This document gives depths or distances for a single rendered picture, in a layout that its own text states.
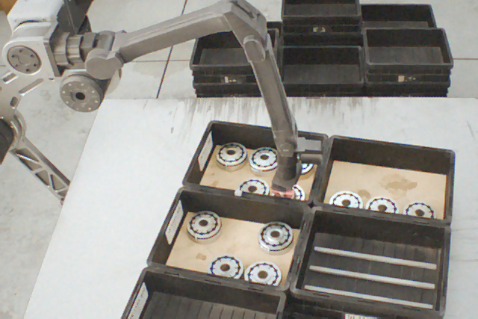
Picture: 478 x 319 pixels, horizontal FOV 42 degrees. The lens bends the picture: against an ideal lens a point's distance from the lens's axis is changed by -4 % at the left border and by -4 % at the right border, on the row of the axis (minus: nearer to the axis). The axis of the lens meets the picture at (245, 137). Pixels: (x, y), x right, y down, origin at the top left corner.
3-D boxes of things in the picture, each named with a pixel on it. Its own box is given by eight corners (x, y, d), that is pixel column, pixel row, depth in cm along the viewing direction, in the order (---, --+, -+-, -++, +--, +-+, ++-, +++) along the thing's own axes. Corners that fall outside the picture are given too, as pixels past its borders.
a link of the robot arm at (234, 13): (246, -21, 143) (243, 6, 136) (270, 22, 152) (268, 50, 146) (88, 34, 159) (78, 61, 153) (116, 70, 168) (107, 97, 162)
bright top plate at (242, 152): (211, 163, 207) (211, 161, 207) (221, 141, 214) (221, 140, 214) (241, 167, 205) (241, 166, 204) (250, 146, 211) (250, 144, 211)
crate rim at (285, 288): (146, 270, 172) (143, 264, 170) (181, 190, 193) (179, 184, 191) (288, 296, 162) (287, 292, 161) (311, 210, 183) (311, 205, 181)
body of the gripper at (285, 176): (302, 167, 191) (302, 150, 185) (292, 192, 184) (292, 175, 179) (281, 163, 192) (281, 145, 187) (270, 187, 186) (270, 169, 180)
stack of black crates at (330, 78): (281, 137, 317) (277, 84, 293) (283, 98, 338) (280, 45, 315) (361, 137, 312) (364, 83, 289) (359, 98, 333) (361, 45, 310)
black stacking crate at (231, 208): (153, 288, 179) (145, 265, 171) (186, 211, 199) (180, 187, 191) (288, 315, 169) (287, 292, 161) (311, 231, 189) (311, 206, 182)
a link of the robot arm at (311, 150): (281, 119, 177) (280, 143, 172) (323, 120, 176) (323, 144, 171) (281, 146, 187) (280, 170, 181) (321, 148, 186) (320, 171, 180)
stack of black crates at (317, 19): (284, 87, 345) (280, 16, 314) (286, 54, 367) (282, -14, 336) (358, 86, 340) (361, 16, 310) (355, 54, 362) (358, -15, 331)
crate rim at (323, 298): (288, 296, 162) (287, 292, 161) (311, 210, 183) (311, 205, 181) (443, 322, 152) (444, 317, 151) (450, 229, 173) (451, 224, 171)
